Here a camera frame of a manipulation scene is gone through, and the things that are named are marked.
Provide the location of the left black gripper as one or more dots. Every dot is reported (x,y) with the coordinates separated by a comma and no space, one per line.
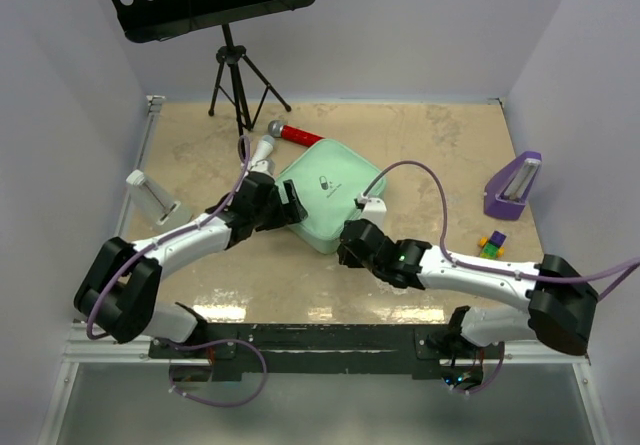
(286,213)

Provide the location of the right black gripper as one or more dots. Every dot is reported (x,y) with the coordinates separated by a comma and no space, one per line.
(347,257)

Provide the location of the mint green medicine kit case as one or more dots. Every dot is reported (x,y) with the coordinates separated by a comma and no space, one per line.
(328,177)

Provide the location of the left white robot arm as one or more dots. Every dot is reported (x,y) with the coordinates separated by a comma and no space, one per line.
(119,292)

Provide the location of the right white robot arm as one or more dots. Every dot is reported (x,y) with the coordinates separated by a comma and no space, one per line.
(548,301)

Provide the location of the white toy microphone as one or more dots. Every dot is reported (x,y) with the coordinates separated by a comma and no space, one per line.
(263,149)

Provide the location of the red toy microphone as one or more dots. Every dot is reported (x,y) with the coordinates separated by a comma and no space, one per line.
(279,129)

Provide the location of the toy brick car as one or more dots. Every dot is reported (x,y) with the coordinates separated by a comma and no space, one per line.
(492,247)

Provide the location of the white plastic stand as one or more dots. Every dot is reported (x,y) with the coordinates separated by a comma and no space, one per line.
(162,210)

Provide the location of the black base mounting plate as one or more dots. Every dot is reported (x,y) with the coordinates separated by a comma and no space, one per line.
(414,350)

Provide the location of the purple plastic stand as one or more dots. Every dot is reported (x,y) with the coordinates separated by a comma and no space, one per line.
(506,193)

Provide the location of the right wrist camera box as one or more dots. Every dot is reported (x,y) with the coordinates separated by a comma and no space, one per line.
(371,208)

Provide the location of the aluminium frame rail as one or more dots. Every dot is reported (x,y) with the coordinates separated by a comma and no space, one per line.
(78,349)

